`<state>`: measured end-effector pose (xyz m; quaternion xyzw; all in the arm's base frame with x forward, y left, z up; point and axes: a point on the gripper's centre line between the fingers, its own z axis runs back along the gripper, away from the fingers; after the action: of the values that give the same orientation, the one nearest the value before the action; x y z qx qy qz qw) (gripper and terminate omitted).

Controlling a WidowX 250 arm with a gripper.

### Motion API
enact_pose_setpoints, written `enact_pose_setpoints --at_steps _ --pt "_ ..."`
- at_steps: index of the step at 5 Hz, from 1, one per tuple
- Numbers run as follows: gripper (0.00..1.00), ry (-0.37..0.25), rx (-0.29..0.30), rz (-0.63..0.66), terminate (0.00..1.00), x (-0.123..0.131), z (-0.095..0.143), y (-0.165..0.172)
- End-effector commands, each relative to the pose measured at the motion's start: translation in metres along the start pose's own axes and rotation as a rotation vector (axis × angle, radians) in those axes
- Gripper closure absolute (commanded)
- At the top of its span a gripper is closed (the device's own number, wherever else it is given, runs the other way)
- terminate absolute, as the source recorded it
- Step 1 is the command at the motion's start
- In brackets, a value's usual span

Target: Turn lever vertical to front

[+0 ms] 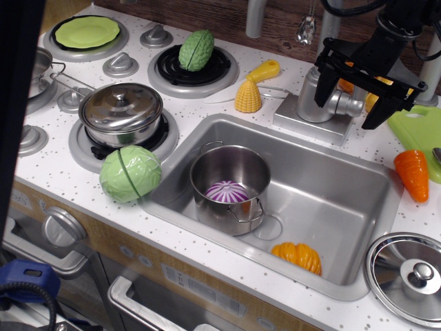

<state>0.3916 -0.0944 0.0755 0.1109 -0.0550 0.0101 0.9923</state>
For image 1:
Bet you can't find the black burner grate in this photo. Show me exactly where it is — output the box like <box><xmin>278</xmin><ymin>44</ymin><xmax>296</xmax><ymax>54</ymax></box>
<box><xmin>156</xmin><ymin>45</ymin><xmax>232</xmax><ymax>86</ymax></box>

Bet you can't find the steel pot in sink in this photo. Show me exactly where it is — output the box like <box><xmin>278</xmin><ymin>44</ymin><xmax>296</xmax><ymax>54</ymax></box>
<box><xmin>189</xmin><ymin>141</ymin><xmax>271</xmax><ymax>236</ymax></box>

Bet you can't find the yellow orange toy vegetable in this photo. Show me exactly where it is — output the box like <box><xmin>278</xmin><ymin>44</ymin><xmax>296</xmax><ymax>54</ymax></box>
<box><xmin>338</xmin><ymin>77</ymin><xmax>393</xmax><ymax>112</ymax></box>

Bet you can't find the silver faucet base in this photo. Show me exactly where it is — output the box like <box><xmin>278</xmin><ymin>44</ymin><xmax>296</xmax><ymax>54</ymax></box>
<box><xmin>273</xmin><ymin>67</ymin><xmax>353</xmax><ymax>146</ymax></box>

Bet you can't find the green cutting board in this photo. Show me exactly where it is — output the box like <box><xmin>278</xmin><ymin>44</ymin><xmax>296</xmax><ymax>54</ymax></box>
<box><xmin>387</xmin><ymin>105</ymin><xmax>440</xmax><ymax>184</ymax></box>

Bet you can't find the orange toy pumpkin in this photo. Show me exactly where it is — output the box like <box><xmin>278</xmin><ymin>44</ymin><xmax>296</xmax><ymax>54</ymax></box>
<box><xmin>271</xmin><ymin>242</ymin><xmax>322</xmax><ymax>276</ymax></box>

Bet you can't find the purple white toy onion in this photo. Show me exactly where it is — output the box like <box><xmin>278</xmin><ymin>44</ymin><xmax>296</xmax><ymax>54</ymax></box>
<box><xmin>205</xmin><ymin>180</ymin><xmax>249</xmax><ymax>203</ymax></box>

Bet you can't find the steel pan with handle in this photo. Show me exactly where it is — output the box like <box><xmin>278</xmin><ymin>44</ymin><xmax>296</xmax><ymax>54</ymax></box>
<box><xmin>28</xmin><ymin>47</ymin><xmax>94</xmax><ymax>99</ymax></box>

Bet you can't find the silver oven door handle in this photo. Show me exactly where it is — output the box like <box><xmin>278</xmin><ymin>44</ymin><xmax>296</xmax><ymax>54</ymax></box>
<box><xmin>107</xmin><ymin>275</ymin><xmax>194</xmax><ymax>331</ymax></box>

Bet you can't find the green toy cabbage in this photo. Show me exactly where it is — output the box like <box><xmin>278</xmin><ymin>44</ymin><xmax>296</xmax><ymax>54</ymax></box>
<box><xmin>99</xmin><ymin>146</ymin><xmax>162</xmax><ymax>203</ymax></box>

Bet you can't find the silver oven knob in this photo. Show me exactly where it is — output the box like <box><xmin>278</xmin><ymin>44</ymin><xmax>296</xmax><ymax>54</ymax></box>
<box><xmin>41</xmin><ymin>206</ymin><xmax>88</xmax><ymax>248</ymax></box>

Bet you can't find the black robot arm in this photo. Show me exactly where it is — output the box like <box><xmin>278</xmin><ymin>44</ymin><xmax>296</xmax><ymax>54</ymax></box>
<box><xmin>314</xmin><ymin>1</ymin><xmax>440</xmax><ymax>130</ymax></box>

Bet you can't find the green plate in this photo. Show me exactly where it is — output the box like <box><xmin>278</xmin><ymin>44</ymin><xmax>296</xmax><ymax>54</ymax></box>
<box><xmin>54</xmin><ymin>15</ymin><xmax>121</xmax><ymax>49</ymax></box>

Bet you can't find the silver sink basin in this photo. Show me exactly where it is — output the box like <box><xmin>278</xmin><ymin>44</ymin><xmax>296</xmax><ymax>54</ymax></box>
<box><xmin>140</xmin><ymin>114</ymin><xmax>404</xmax><ymax>301</ymax></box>

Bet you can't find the silver faucet lever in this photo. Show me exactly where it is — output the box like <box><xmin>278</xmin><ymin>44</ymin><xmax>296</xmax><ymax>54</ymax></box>
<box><xmin>325</xmin><ymin>90</ymin><xmax>365</xmax><ymax>118</ymax></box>

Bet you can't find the yellow toy corn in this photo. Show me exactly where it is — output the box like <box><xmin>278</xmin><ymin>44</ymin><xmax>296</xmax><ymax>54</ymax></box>
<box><xmin>234</xmin><ymin>80</ymin><xmax>262</xmax><ymax>113</ymax></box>

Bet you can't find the yellow handled toy knife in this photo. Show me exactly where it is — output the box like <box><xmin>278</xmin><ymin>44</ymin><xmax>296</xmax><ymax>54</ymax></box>
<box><xmin>203</xmin><ymin>59</ymin><xmax>281</xmax><ymax>105</ymax></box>

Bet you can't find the silver post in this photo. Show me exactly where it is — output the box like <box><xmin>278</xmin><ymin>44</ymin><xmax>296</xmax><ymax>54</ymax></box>
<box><xmin>413</xmin><ymin>26</ymin><xmax>441</xmax><ymax>107</ymax></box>

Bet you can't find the silver faucet spout pipe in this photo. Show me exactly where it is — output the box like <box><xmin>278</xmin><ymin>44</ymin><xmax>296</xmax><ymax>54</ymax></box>
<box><xmin>245</xmin><ymin>0</ymin><xmax>267</xmax><ymax>39</ymax></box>

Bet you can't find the silver stove knob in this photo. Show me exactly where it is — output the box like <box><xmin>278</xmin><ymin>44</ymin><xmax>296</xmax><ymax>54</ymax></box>
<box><xmin>103</xmin><ymin>52</ymin><xmax>139</xmax><ymax>78</ymax></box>
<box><xmin>140</xmin><ymin>24</ymin><xmax>173</xmax><ymax>48</ymax></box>
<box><xmin>57</xmin><ymin>87</ymin><xmax>92</xmax><ymax>114</ymax></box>
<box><xmin>18</xmin><ymin>125</ymin><xmax>48</xmax><ymax>157</ymax></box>

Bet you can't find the green toy lettuce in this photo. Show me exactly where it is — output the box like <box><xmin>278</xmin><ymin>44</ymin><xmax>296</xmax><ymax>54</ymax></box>
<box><xmin>178</xmin><ymin>30</ymin><xmax>214</xmax><ymax>72</ymax></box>

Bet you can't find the steel pot with lid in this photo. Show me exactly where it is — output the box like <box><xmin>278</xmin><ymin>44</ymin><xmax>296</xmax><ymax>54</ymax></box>
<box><xmin>79</xmin><ymin>83</ymin><xmax>163</xmax><ymax>148</ymax></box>

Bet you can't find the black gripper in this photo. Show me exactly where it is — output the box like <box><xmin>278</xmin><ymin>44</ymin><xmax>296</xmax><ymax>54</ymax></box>
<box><xmin>314</xmin><ymin>28</ymin><xmax>427</xmax><ymax>130</ymax></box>

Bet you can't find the hanging clear spoon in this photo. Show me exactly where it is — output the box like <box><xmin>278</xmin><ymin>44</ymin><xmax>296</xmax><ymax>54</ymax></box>
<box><xmin>296</xmin><ymin>1</ymin><xmax>316</xmax><ymax>45</ymax></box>

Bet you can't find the blue clamp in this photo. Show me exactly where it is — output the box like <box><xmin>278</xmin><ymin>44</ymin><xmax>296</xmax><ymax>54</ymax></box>
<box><xmin>1</xmin><ymin>259</ymin><xmax>61</xmax><ymax>303</ymax></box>

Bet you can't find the steel pot lid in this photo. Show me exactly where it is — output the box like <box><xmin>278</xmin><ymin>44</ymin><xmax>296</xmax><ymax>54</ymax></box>
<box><xmin>365</xmin><ymin>232</ymin><xmax>440</xmax><ymax>330</ymax></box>

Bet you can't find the orange toy carrot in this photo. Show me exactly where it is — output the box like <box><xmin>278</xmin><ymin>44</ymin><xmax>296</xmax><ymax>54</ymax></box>
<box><xmin>393</xmin><ymin>150</ymin><xmax>429</xmax><ymax>203</ymax></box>

